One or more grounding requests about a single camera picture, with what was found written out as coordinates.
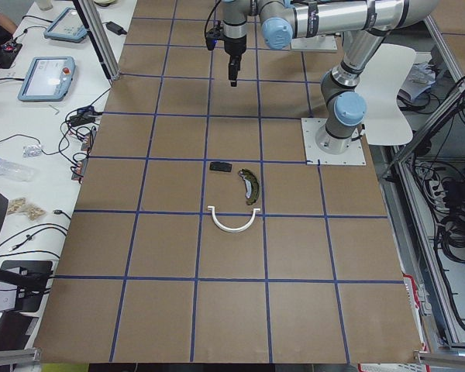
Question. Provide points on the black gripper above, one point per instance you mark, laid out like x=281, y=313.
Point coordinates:
x=232, y=47

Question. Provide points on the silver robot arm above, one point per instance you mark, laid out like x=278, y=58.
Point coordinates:
x=311, y=26

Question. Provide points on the black brake pad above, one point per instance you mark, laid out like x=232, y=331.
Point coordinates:
x=220, y=166

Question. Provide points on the black power adapter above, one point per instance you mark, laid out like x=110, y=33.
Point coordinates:
x=115, y=28

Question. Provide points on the olive brake shoe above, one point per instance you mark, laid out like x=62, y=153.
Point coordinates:
x=252, y=185

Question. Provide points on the far teach pendant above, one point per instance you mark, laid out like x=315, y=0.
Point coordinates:
x=66, y=27

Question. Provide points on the teach pendant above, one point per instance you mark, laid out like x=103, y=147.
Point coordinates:
x=66, y=27
x=47, y=80

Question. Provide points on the white chair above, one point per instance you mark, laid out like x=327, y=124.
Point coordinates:
x=379, y=85

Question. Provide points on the near teach pendant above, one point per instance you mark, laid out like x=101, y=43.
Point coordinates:
x=47, y=80

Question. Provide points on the plastic water bottle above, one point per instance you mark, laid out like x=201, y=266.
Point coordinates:
x=15, y=171

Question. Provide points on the bag of wooden pieces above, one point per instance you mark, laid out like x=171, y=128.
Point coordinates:
x=21, y=206

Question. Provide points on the aluminium frame post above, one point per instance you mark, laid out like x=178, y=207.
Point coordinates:
x=93, y=24

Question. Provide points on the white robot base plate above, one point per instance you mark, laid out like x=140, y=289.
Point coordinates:
x=322, y=149

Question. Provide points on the white curved plastic bracket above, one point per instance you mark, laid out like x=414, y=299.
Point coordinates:
x=233, y=224

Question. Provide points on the black camera stand base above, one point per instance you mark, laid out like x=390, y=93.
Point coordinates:
x=23, y=283

